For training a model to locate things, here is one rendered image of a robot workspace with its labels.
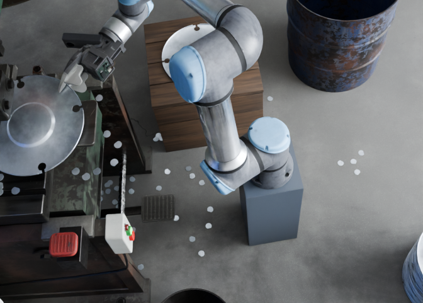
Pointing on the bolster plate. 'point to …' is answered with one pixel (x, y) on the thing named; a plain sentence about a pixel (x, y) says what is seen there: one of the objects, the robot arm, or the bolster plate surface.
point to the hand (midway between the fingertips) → (60, 87)
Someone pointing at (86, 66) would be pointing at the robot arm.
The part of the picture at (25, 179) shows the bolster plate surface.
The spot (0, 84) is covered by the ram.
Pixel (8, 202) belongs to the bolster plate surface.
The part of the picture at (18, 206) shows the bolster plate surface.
